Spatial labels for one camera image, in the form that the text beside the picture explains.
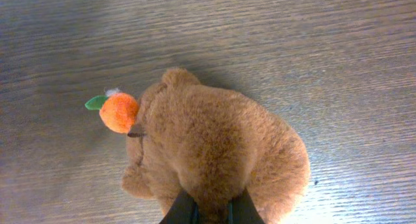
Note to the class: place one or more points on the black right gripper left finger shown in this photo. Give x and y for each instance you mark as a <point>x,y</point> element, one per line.
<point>183,211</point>

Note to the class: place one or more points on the brown plush toy with orange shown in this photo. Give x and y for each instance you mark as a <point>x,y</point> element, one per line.
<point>212,143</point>

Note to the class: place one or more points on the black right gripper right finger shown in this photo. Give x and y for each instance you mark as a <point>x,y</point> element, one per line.
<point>241,210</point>

